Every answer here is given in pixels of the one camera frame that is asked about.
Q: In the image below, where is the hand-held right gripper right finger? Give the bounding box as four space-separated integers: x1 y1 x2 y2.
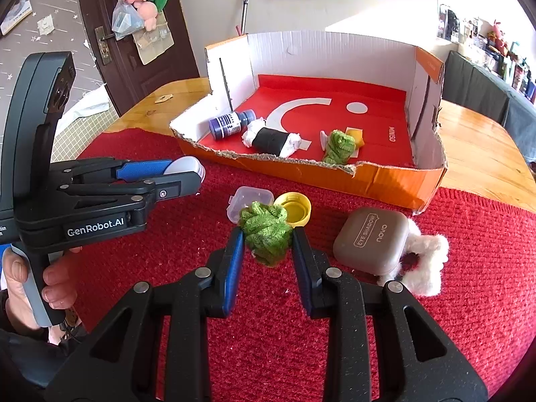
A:
292 228 488 402

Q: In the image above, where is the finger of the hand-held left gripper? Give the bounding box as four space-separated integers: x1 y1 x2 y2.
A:
49 157 177 187
59 171 204 214

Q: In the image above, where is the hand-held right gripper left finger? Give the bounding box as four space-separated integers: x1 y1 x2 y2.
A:
44 227 246 402

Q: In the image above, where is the white round tin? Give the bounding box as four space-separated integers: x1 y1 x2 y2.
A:
164 156 207 184

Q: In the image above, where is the green yarn ball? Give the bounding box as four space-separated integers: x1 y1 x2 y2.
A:
238 201 294 268
322 129 356 164

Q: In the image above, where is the yellow bottle cap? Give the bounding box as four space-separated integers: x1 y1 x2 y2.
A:
273 192 313 229

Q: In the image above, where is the brown eyeshadow case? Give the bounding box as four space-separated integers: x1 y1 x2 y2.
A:
333 207 410 277

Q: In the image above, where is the small clear plastic box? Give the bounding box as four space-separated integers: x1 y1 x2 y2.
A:
227 186 275 221

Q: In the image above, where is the blue bottle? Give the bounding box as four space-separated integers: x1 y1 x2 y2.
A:
208 110 257 140

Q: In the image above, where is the black and white cloth roll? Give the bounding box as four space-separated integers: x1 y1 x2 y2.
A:
242 119 303 157

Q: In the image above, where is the white fluffy scrunchie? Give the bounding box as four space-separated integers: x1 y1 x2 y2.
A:
379 220 450 298

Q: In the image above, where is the orange cardboard box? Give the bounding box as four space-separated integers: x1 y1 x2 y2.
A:
169 29 449 214

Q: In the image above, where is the person's left hand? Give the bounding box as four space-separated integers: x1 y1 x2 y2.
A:
2 246 84 346

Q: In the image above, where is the red knitted cloth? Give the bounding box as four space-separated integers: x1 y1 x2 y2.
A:
50 128 536 402

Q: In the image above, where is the white plastic sheet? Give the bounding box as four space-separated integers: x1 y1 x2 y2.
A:
63 83 110 124

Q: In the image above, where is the beige paper bag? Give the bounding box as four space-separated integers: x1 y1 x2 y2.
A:
133 25 174 65

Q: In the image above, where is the brown door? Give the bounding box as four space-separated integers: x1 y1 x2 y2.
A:
73 0 201 118

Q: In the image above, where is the clear plastic bag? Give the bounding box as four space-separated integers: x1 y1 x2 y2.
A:
111 0 143 40

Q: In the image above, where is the peach plush toy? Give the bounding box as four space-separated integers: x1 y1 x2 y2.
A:
133 1 159 32

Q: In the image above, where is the grey cloth covered sideboard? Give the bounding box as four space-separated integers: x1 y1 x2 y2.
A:
442 50 536 160

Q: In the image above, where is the row of cosmetic bottles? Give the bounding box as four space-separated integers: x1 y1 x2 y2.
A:
438 4 536 103

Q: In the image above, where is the red plush toy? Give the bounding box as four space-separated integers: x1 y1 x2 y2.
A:
488 20 509 54

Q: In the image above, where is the brass door handle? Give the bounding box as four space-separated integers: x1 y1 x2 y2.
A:
94 26 114 65

